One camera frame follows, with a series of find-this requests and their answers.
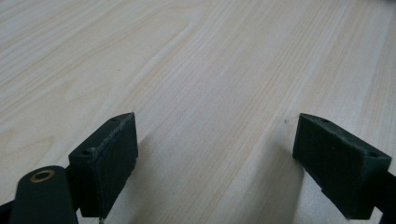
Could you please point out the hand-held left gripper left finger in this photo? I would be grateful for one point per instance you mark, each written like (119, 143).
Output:
(102, 168)

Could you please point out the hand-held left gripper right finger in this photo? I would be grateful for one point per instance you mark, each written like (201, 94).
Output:
(336, 161)

